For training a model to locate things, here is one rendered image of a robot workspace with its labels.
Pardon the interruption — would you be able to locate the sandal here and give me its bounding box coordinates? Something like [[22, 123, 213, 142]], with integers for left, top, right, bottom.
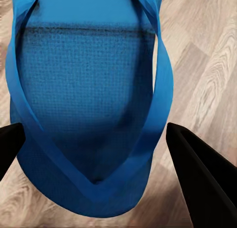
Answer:
[[5, 0, 174, 218]]

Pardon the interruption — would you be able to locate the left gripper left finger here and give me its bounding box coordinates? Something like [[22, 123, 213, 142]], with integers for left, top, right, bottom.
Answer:
[[0, 122, 26, 182]]

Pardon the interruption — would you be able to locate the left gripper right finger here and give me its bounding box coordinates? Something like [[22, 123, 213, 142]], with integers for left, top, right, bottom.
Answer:
[[166, 122, 237, 228]]

